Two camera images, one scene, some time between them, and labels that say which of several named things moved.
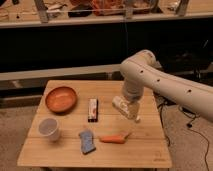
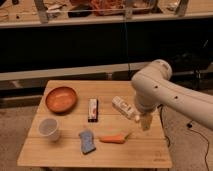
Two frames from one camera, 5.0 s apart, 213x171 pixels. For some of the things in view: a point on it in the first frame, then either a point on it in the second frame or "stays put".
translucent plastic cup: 49,127 stays put
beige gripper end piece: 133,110 to 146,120
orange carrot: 119,139 stays put
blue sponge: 87,141 stays put
